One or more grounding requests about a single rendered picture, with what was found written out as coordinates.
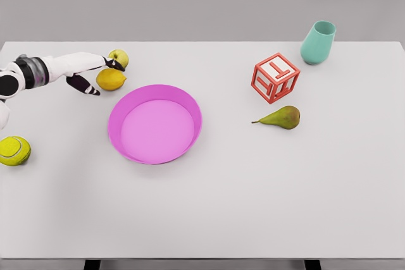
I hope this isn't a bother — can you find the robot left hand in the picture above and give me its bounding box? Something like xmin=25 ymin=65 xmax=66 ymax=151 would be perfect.
xmin=65 ymin=52 xmax=127 ymax=97

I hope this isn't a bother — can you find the yellow lemon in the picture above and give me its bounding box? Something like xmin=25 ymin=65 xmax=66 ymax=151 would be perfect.
xmin=96 ymin=68 xmax=127 ymax=92

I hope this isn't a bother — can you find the pink plate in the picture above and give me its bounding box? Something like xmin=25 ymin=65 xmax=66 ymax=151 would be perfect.
xmin=107 ymin=83 xmax=203 ymax=166

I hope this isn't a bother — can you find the yellow-green apple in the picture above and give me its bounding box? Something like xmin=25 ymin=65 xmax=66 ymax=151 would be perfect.
xmin=108 ymin=49 xmax=130 ymax=69

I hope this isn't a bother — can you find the yellow tennis ball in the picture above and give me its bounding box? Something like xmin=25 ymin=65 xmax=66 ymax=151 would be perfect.
xmin=0 ymin=135 xmax=32 ymax=167

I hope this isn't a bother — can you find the red letter block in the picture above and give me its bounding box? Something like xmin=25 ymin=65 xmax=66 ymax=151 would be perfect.
xmin=251 ymin=52 xmax=301 ymax=105

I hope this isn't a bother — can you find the green pear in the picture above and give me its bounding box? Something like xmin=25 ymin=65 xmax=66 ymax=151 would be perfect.
xmin=251 ymin=105 xmax=301 ymax=131

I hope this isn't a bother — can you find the teal cup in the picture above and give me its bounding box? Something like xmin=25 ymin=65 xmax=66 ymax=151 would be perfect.
xmin=299 ymin=20 xmax=337 ymax=66

